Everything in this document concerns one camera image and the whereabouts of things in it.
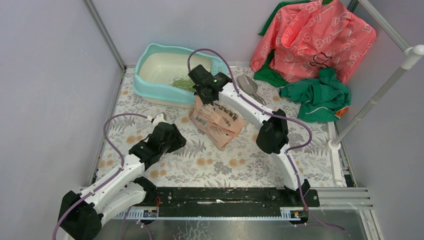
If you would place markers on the teal litter box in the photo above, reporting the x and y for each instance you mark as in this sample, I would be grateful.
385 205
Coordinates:
155 71

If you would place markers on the green sweatshirt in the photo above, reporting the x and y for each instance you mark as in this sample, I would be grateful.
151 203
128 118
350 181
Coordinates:
321 99

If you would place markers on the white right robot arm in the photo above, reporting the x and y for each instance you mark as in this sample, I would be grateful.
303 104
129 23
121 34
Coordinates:
272 125

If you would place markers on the pink patterned jacket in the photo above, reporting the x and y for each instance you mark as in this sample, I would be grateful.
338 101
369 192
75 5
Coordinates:
351 38

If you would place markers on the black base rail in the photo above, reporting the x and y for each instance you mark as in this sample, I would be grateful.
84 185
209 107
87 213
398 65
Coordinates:
227 202

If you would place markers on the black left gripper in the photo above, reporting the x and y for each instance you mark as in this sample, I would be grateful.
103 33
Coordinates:
179 141

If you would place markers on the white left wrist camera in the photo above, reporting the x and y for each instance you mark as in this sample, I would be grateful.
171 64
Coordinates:
159 118

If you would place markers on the white pole stand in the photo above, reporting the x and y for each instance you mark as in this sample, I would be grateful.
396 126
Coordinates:
412 56

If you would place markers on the grey litter scoop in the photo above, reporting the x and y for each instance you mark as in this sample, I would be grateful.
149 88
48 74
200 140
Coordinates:
247 85

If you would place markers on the pink cat litter bag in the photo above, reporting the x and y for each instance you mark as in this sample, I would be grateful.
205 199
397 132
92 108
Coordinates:
220 123

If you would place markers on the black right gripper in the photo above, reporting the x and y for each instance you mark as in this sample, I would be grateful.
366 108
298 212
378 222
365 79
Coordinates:
205 101

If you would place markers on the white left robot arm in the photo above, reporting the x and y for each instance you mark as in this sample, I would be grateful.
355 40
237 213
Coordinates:
82 215

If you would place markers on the green cat litter pile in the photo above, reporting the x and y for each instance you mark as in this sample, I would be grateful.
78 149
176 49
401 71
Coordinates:
184 83

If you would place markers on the dark green garment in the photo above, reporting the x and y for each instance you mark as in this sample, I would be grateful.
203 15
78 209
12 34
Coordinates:
289 49

